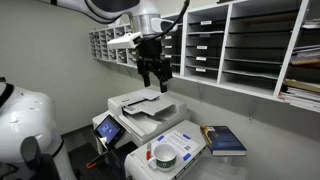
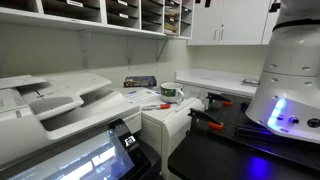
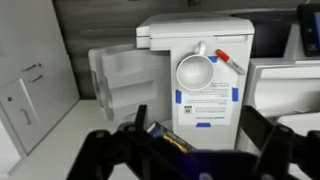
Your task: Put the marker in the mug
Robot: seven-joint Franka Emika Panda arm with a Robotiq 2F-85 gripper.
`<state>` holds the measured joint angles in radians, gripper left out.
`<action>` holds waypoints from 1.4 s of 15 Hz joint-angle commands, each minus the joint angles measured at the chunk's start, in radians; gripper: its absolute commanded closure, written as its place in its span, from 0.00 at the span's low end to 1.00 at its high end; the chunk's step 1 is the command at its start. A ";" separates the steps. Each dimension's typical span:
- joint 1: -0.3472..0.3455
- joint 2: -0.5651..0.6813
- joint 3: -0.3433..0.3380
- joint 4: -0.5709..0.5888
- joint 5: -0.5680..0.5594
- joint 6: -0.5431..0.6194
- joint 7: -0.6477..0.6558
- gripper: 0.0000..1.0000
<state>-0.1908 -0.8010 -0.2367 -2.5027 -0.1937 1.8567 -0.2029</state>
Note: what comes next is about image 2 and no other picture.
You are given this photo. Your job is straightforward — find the stacked papers in shelf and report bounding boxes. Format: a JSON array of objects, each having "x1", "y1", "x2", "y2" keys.
[{"x1": 164, "y1": 6, "x2": 180, "y2": 35}]

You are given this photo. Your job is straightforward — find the blue hardcover book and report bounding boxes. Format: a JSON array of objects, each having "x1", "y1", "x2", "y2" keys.
[{"x1": 124, "y1": 76, "x2": 157, "y2": 87}]

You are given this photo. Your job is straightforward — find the red and white marker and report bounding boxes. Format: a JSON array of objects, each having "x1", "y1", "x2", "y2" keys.
[{"x1": 142, "y1": 104, "x2": 171, "y2": 111}]

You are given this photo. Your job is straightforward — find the black orange clamp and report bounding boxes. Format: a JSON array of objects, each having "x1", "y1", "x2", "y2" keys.
[
  {"x1": 188, "y1": 108, "x2": 224, "y2": 132},
  {"x1": 207, "y1": 92, "x2": 233, "y2": 108}
]

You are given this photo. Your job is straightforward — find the white side counter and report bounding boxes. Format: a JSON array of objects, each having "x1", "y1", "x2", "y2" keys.
[{"x1": 175, "y1": 69, "x2": 259, "y2": 97}]

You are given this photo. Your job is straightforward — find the white green ceramic mug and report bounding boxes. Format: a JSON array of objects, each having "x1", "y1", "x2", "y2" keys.
[{"x1": 160, "y1": 82, "x2": 184, "y2": 103}]

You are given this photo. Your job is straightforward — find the white wall mail sorter shelf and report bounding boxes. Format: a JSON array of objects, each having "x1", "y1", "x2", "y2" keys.
[{"x1": 0, "y1": 0, "x2": 195, "y2": 39}]

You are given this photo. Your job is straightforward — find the far black orange clamp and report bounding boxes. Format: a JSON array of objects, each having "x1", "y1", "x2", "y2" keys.
[{"x1": 207, "y1": 92, "x2": 233, "y2": 108}]

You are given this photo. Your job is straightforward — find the near black orange clamp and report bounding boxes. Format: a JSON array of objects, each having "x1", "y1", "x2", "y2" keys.
[{"x1": 188, "y1": 108, "x2": 224, "y2": 132}]

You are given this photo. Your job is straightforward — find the white wall cabinet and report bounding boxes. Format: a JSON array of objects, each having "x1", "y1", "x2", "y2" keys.
[{"x1": 187, "y1": 0, "x2": 279, "y2": 46}]

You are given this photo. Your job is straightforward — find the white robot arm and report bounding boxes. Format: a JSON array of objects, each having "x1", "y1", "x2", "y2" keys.
[{"x1": 246, "y1": 0, "x2": 320, "y2": 144}]

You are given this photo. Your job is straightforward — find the white instruction sheet blue tape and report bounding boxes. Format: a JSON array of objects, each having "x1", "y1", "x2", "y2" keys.
[{"x1": 125, "y1": 89, "x2": 162, "y2": 105}]

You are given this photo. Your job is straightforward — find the printer touchscreen panel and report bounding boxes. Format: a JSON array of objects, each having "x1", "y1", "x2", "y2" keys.
[{"x1": 0, "y1": 119, "x2": 159, "y2": 180}]

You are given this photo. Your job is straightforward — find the black perforated mounting board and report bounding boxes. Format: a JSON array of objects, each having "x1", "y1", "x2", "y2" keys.
[{"x1": 196, "y1": 92, "x2": 320, "y2": 173}]

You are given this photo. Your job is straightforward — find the large white office printer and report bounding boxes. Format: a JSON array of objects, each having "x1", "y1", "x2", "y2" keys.
[{"x1": 0, "y1": 73, "x2": 163, "y2": 180}]

